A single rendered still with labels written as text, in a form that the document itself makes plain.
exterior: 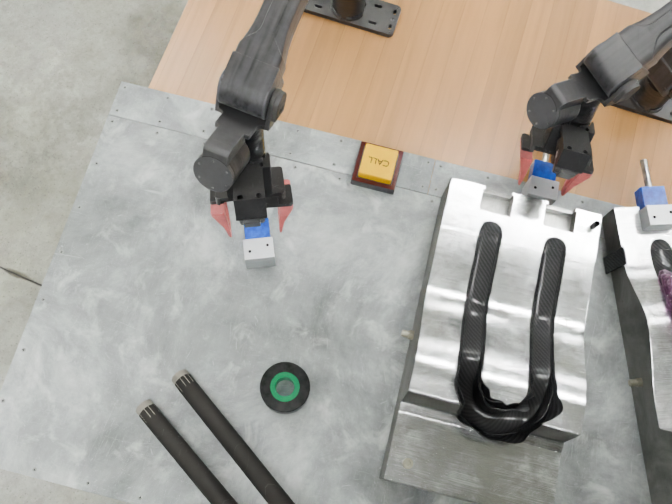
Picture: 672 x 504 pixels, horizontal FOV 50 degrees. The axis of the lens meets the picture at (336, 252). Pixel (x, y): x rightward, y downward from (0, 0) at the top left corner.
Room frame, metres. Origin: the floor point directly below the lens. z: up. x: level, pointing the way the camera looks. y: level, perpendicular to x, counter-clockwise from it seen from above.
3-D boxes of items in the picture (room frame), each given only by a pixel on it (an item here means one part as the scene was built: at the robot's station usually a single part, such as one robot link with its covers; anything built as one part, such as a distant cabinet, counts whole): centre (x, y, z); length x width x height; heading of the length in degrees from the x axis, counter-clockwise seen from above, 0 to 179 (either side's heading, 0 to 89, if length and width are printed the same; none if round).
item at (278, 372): (0.13, 0.04, 0.82); 0.08 x 0.08 x 0.04
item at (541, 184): (0.59, -0.34, 0.83); 0.13 x 0.05 x 0.05; 175
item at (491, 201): (0.49, -0.25, 0.87); 0.05 x 0.05 x 0.04; 85
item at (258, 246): (0.39, 0.14, 0.83); 0.13 x 0.05 x 0.05; 16
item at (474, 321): (0.27, -0.29, 0.92); 0.35 x 0.16 x 0.09; 175
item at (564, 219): (0.48, -0.36, 0.87); 0.05 x 0.05 x 0.04; 85
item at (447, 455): (0.26, -0.28, 0.87); 0.50 x 0.26 x 0.14; 175
